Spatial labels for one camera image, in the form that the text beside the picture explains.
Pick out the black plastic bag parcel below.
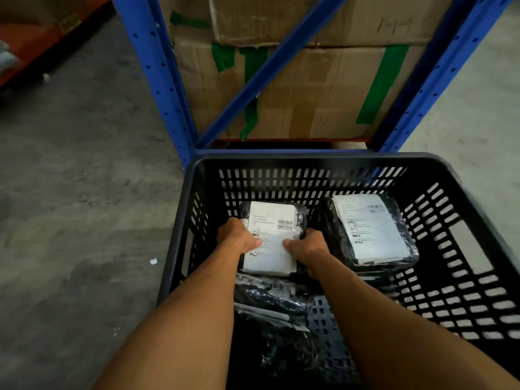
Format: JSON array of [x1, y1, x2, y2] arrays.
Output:
[[232, 274, 326, 390]]

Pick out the large cardboard box green tape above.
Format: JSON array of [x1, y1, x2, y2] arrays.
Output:
[[174, 40, 428, 140]]

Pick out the grey bag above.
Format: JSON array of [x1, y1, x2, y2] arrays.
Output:
[[0, 40, 19, 73]]

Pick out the blue metal shelf rack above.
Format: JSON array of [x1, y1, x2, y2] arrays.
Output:
[[110, 0, 517, 168]]

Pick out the person's left hand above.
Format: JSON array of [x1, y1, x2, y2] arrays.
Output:
[[216, 217, 263, 256]]

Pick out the black plastic crate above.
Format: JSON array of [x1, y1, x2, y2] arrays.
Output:
[[157, 152, 520, 390]]

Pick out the person's right hand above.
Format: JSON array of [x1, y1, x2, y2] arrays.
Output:
[[283, 230, 334, 279]]

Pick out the orange metal shelf beam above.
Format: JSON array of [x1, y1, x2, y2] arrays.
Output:
[[0, 0, 113, 88]]

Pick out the person's right forearm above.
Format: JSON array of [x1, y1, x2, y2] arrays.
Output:
[[313, 256, 520, 390]]

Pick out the black parcel white label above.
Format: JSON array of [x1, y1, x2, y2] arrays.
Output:
[[238, 200, 310, 278], [321, 193, 420, 272]]

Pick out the person's left forearm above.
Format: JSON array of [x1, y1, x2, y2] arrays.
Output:
[[93, 247, 244, 390]]

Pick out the cardboard box with open flap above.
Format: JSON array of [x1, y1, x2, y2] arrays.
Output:
[[157, 0, 456, 48]]

